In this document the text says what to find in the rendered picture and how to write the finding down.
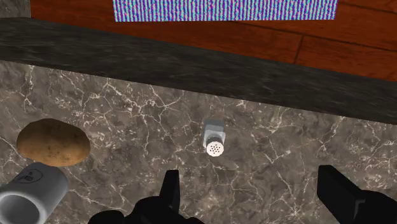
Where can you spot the grey salt shaker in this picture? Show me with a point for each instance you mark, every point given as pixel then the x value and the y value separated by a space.
pixel 214 138

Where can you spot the patterned robot stand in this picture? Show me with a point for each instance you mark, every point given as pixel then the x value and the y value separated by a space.
pixel 225 10

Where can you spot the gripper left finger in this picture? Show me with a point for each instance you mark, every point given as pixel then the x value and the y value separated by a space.
pixel 170 198

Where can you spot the grey cup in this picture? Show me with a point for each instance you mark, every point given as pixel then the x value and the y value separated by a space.
pixel 29 194

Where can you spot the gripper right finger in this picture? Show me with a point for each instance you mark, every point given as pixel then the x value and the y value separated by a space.
pixel 347 195

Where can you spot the brown potato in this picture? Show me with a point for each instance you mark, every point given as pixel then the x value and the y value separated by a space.
pixel 53 142

